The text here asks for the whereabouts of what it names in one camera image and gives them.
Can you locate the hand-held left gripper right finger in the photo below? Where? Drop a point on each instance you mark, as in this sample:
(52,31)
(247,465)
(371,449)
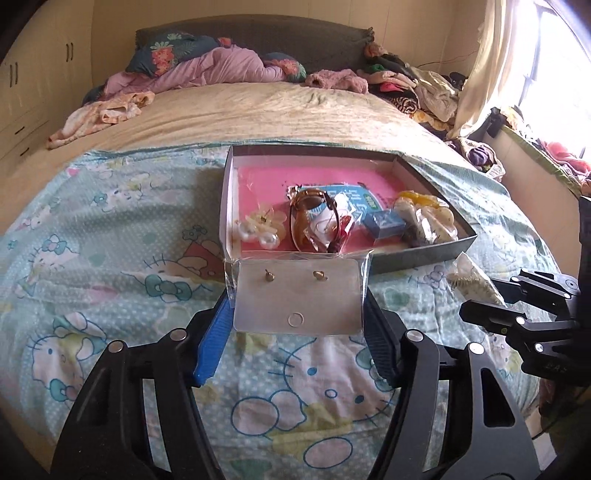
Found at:
(379,344)

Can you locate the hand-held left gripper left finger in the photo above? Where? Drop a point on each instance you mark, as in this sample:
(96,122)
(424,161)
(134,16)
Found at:
(212,341)

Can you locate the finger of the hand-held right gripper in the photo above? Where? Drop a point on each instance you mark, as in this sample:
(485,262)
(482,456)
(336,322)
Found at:
(540,284)
(494,316)

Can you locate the grey cardboard box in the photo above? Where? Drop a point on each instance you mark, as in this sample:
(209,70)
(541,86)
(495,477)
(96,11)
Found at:
(415,263)

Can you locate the stud earrings card clear bag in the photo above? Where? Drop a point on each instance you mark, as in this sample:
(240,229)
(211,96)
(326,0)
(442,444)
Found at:
(295,295)

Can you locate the red gold earrings clear bag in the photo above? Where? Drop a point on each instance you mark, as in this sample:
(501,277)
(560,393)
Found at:
(323,226)

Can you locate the cream claw hair clip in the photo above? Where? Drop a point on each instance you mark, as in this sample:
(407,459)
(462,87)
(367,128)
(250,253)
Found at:
(445,221)

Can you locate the cartoon cat printed blanket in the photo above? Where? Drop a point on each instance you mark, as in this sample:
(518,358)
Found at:
(115,277)

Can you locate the small blue box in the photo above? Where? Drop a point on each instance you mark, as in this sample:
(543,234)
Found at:
(383,224)

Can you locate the flower pearl hair clip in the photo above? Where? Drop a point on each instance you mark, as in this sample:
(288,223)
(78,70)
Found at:
(263,224)

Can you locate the green trimmed cloth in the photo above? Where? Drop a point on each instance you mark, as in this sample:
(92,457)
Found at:
(531,147)

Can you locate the purple garment pile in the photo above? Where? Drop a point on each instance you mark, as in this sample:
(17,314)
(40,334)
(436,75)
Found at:
(480,154)

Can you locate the pink book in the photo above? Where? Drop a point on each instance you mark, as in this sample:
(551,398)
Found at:
(268,184)

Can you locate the window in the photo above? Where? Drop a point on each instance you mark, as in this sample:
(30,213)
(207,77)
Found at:
(563,92)

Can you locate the cream curtain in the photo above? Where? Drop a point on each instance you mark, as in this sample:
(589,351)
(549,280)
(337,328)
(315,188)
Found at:
(489,69)

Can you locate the beige bedspread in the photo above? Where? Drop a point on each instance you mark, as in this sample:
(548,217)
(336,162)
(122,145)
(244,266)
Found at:
(231,115)

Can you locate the pile of clothes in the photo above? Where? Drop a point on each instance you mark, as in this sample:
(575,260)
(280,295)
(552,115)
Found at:
(415,92)

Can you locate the peach floral garment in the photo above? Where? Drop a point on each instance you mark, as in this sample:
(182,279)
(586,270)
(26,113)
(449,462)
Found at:
(106,113)

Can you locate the pink fuzzy garment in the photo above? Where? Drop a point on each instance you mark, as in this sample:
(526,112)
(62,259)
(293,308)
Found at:
(337,81)

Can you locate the pink quilt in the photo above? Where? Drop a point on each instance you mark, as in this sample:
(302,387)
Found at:
(231,64)

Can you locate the small dark floral pillow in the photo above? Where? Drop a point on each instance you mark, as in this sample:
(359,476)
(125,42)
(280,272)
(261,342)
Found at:
(291,67)

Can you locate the large dark floral pillow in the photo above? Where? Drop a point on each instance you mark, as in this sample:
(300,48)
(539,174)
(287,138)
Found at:
(171,50)

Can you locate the grey headboard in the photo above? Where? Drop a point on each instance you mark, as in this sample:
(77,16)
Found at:
(323,46)

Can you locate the cream wardrobe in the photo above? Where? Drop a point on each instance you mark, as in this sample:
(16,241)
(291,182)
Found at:
(37,83)

